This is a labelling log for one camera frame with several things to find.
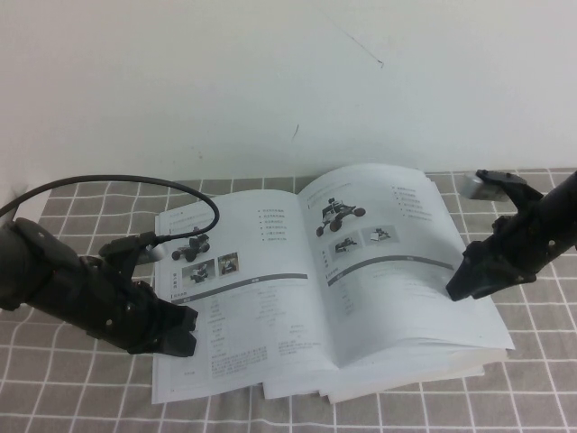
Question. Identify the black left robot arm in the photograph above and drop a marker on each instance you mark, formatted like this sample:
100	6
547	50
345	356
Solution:
27	261

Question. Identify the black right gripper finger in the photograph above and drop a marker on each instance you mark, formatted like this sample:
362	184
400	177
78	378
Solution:
466	275
488	284

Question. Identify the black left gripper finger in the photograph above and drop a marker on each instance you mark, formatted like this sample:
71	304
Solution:
181	344
184	319

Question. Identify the left wrist camera black silver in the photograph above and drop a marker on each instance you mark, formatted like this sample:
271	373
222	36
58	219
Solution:
121	245

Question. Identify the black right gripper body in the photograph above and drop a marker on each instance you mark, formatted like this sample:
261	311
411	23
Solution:
514	252

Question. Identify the grey white checkered tablecloth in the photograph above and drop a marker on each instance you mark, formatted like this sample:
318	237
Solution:
67	383

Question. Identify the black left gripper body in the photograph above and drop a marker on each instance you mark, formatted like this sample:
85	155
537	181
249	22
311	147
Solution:
121	311

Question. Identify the white product catalogue book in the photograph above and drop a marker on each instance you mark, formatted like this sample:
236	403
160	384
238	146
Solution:
288	288

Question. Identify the wrist camera black silver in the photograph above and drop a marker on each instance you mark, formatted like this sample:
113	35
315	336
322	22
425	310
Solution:
484	187
121	245

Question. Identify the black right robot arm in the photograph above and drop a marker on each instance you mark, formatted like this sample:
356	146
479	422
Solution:
561	212

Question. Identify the right wrist camera black silver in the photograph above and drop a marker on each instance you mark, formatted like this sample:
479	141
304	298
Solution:
484	187

